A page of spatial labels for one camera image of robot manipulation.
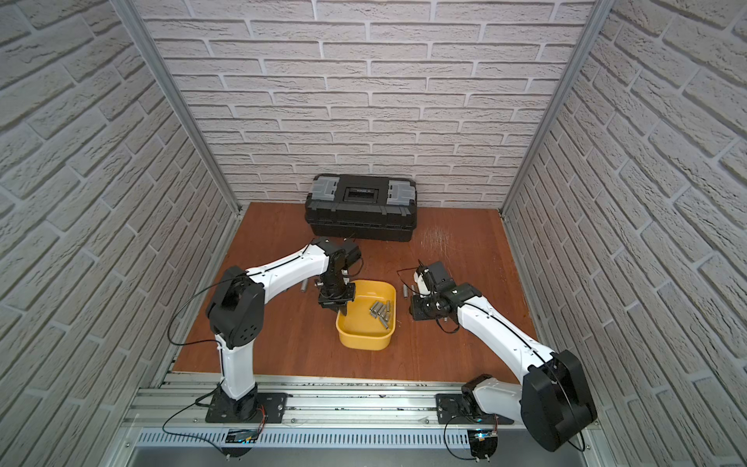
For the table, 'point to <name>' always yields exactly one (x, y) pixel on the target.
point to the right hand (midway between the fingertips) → (418, 309)
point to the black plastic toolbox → (362, 207)
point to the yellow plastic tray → (370, 322)
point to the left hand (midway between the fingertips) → (352, 310)
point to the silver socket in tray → (381, 311)
